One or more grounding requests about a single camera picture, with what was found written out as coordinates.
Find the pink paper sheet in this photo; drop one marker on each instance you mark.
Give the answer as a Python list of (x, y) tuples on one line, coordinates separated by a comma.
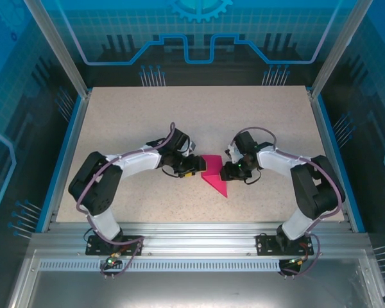
[(211, 163)]

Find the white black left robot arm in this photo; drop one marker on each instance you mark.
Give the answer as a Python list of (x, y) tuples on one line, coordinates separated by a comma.
[(138, 162)]

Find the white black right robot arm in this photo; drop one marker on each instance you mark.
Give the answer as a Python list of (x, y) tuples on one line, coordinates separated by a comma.
[(272, 160)]

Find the aluminium extrusion beam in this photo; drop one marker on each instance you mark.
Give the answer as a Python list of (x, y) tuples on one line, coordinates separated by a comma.
[(195, 240)]

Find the blue table edge strip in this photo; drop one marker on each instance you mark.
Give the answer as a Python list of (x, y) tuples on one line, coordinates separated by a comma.
[(329, 128), (71, 128)]

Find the yellow connector with LED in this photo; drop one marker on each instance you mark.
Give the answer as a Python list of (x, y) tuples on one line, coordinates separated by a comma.
[(110, 261), (295, 261)]

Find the grey metal tray panel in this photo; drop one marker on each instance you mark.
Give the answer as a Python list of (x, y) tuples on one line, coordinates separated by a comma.
[(195, 288)]

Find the aluminium side rail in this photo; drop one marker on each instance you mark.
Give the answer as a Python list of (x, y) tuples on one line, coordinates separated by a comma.
[(321, 122), (77, 128)]

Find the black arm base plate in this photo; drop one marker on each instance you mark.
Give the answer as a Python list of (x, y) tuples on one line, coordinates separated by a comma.
[(93, 247), (264, 245)]

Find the aluminium frame post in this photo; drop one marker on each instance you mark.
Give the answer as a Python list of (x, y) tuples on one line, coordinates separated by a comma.
[(340, 48), (61, 48)]

